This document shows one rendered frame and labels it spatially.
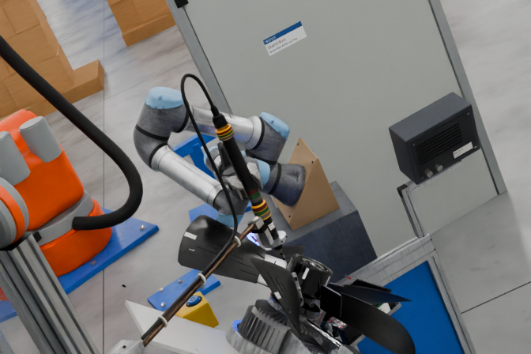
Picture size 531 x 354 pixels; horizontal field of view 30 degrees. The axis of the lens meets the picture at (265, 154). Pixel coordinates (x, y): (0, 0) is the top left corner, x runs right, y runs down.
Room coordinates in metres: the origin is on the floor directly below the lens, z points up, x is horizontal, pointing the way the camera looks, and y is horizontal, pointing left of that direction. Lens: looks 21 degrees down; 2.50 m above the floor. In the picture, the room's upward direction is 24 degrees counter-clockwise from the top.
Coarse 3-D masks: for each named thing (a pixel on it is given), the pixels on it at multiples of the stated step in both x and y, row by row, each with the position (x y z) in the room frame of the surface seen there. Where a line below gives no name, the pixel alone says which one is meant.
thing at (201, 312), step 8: (200, 296) 2.79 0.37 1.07; (184, 304) 2.79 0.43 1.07; (200, 304) 2.75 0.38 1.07; (208, 304) 2.74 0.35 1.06; (184, 312) 2.74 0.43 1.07; (192, 312) 2.73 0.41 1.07; (200, 312) 2.74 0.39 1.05; (208, 312) 2.74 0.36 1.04; (192, 320) 2.73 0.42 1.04; (200, 320) 2.73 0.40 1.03; (208, 320) 2.74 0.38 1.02; (216, 320) 2.74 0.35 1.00
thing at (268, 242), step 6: (252, 222) 2.45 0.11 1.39; (258, 222) 2.44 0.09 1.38; (258, 228) 2.44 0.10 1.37; (264, 228) 2.44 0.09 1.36; (258, 234) 2.46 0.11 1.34; (264, 234) 2.45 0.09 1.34; (282, 234) 2.48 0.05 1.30; (264, 240) 2.46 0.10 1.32; (270, 240) 2.45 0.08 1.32; (276, 240) 2.46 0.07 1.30; (282, 240) 2.46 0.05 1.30; (264, 246) 2.47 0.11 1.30; (270, 246) 2.45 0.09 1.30; (276, 246) 2.45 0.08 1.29
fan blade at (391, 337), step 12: (348, 300) 2.27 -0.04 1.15; (360, 300) 2.23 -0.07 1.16; (348, 312) 2.29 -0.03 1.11; (360, 312) 2.25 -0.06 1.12; (372, 312) 2.21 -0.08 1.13; (384, 312) 2.15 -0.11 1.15; (348, 324) 2.30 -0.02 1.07; (360, 324) 2.27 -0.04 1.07; (372, 324) 2.23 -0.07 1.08; (384, 324) 2.19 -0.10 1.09; (396, 324) 2.13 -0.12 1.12; (372, 336) 2.25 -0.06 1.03; (384, 336) 2.22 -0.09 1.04; (396, 336) 2.18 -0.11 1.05; (408, 336) 2.12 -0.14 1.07; (396, 348) 2.21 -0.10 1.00; (408, 348) 2.17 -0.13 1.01
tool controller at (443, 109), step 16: (448, 96) 3.02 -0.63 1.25; (416, 112) 3.01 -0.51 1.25; (432, 112) 2.97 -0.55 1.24; (448, 112) 2.95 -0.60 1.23; (464, 112) 2.94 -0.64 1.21; (400, 128) 2.96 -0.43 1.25; (416, 128) 2.93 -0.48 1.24; (432, 128) 2.91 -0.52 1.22; (448, 128) 2.93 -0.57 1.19; (464, 128) 2.95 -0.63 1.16; (400, 144) 2.94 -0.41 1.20; (416, 144) 2.90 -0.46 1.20; (432, 144) 2.92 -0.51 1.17; (448, 144) 2.94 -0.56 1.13; (464, 144) 2.96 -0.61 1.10; (400, 160) 2.99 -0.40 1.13; (416, 160) 2.91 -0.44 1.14; (432, 160) 2.93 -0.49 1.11; (448, 160) 2.95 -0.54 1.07; (416, 176) 2.93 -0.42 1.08
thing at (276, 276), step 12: (264, 264) 2.19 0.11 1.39; (276, 264) 2.25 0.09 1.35; (264, 276) 2.13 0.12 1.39; (276, 276) 2.19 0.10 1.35; (288, 276) 2.26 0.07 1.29; (276, 288) 2.13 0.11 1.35; (288, 288) 2.20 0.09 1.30; (288, 300) 2.15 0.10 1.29; (300, 300) 2.26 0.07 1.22; (288, 312) 2.09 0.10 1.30
